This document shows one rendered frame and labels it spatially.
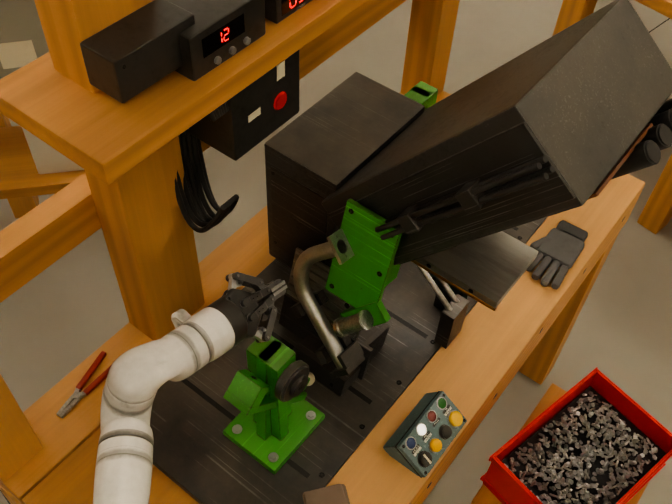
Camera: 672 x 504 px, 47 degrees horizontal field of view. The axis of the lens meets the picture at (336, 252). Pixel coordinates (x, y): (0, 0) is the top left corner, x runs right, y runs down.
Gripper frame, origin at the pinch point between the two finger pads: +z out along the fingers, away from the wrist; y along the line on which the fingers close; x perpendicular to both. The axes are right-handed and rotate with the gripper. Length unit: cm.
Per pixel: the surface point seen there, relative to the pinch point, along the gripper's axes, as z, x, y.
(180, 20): -6.4, -13.8, 42.7
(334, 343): 15.6, 9.5, -17.8
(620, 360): 149, 25, -96
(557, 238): 75, -10, -25
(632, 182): 106, -18, -25
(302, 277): 15.2, 9.3, -3.3
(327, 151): 29.1, 2.9, 16.1
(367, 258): 18.2, -5.1, -3.6
